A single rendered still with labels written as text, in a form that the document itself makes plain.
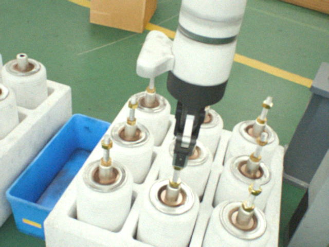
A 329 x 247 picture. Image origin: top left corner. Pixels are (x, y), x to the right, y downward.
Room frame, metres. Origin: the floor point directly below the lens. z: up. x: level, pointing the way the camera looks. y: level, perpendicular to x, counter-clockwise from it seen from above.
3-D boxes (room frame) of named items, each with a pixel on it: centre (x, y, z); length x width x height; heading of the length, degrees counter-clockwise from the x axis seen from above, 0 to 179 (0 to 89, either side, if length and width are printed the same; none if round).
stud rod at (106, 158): (0.44, 0.08, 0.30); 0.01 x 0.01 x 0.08; 20
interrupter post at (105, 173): (0.44, 0.08, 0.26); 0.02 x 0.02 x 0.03
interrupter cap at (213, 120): (0.65, -0.08, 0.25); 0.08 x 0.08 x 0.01
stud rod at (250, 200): (0.39, -0.15, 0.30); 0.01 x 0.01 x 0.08; 78
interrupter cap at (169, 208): (0.42, -0.03, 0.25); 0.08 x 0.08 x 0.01
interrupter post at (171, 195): (0.42, -0.03, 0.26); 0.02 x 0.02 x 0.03
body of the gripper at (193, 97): (0.42, -0.03, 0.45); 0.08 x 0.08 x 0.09
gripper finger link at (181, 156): (0.39, -0.03, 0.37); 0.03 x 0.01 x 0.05; 178
